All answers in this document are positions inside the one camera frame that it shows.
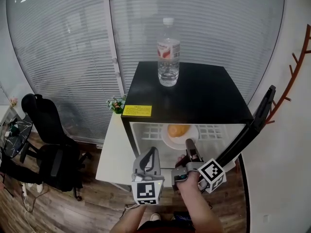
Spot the person's right hand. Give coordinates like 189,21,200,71
177,169,202,197

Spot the white round plate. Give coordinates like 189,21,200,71
162,124,199,151

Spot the small potted flower plant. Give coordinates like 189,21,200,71
106,94,127,115

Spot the brown wooden coat rack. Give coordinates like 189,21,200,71
265,24,311,125

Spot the white rectangular table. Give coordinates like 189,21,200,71
95,112,237,194

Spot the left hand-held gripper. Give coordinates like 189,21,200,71
131,146,165,206

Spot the orange-yellow food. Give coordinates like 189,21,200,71
167,124,190,138

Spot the black office chair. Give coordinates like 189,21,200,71
19,93,93,201

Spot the black mini fridge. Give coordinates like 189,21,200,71
120,61,277,194

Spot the person's left forearm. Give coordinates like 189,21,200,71
111,204,148,233

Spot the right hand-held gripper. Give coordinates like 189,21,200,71
171,138,227,194

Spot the person's right forearm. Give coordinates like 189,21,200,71
180,189,225,233

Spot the clear plastic water bottle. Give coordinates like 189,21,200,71
156,17,181,87

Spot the black marble round table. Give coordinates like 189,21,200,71
0,114,34,160

